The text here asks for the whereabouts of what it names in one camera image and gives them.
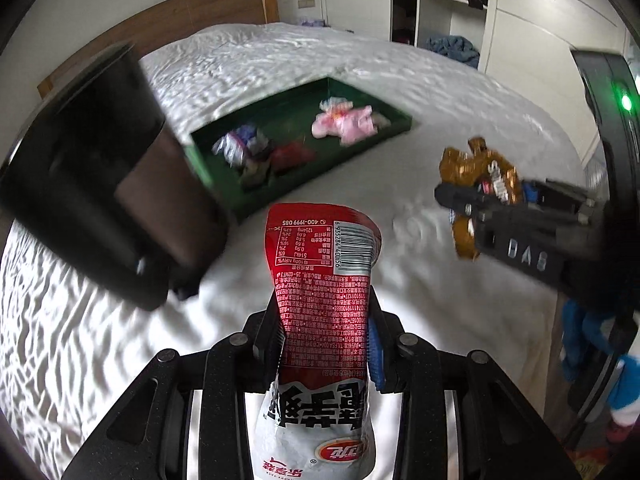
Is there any green tray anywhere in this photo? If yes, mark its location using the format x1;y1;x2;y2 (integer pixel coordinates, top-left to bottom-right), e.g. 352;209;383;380
182;75;415;224

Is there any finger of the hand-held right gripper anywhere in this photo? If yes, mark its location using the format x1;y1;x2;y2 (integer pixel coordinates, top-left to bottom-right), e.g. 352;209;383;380
517;177;602;219
433;183;507;227

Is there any red snack packet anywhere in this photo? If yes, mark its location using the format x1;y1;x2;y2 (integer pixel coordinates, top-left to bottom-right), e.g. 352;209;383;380
272;142;317;169

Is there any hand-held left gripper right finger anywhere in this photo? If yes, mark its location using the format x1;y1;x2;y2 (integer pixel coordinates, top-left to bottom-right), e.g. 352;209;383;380
367;300;583;480

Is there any black and copper electric kettle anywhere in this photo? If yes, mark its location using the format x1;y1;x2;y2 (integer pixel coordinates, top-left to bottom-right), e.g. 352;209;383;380
0;42;234;312

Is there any blue patterned clothing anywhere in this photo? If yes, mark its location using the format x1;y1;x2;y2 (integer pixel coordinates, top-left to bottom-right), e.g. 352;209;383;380
559;299;640;444

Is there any wooden headboard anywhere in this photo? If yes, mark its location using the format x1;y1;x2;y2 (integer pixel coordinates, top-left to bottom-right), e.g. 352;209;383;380
37;0;280;99

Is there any blue and silver snack packet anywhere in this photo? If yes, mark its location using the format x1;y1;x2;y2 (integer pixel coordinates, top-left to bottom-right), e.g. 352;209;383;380
212;124;269;166

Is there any bed with white quilt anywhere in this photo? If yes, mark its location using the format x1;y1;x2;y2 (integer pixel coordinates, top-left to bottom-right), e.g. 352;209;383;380
0;22;586;480

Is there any red and white snack pouch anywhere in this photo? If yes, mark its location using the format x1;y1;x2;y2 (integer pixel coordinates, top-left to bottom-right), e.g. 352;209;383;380
252;203;384;480

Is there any crumpled blue cloth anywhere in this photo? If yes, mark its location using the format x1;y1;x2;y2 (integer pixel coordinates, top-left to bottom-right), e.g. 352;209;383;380
425;34;481;69

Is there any pink cartoon character packet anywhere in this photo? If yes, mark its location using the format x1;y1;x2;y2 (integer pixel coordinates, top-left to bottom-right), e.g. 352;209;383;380
312;97;389;145

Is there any small beige snack packet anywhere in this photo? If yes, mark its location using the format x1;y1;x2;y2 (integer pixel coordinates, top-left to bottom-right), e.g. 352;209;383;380
239;157;274;189

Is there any white wardrobe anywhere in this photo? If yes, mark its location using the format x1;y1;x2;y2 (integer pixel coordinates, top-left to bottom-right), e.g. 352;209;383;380
319;0;640;162

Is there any brown chocolate packet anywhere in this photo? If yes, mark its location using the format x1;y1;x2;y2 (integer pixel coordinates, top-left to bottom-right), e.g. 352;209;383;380
438;135;524;261

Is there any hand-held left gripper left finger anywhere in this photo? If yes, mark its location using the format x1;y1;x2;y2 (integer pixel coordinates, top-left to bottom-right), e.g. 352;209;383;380
62;290;288;480

